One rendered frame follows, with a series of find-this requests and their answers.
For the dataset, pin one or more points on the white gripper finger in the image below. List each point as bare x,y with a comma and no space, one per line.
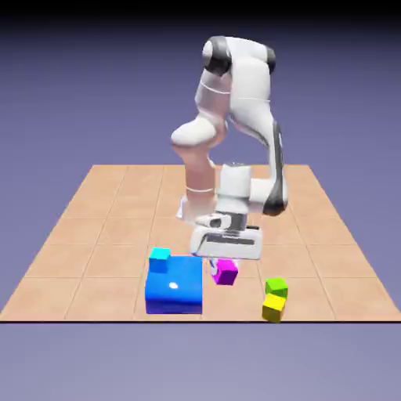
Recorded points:
213,263

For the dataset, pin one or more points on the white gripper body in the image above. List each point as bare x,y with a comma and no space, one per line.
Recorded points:
228,242

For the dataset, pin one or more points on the small magenta cube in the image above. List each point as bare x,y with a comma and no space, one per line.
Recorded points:
226,272

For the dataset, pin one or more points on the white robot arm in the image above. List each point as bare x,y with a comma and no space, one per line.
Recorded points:
250,94

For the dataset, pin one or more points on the small cyan cube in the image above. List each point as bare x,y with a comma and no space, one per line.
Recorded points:
159,260

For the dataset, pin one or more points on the small green cube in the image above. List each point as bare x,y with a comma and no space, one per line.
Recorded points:
277,287

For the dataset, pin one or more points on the small yellow cube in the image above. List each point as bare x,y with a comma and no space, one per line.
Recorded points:
273,308

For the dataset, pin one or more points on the large blue box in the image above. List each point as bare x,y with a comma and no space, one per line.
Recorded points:
174,286

